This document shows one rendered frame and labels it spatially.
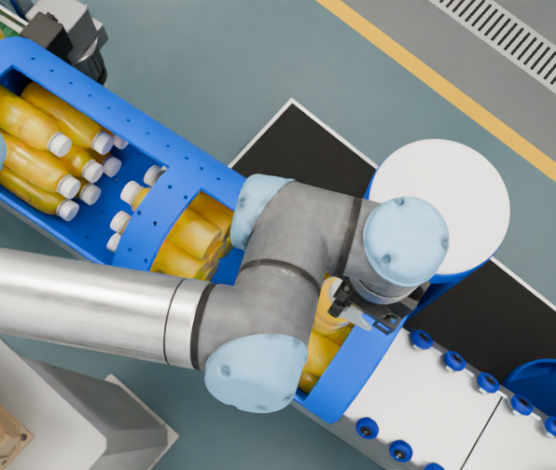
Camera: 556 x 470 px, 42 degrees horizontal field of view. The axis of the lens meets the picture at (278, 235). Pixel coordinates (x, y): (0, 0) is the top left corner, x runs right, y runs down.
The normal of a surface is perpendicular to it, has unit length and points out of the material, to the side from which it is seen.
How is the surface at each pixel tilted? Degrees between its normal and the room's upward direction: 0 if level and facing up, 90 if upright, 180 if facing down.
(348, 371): 28
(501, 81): 0
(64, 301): 13
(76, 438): 0
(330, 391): 47
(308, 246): 35
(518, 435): 0
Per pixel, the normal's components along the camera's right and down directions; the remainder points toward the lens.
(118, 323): -0.20, 0.13
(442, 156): 0.02, -0.25
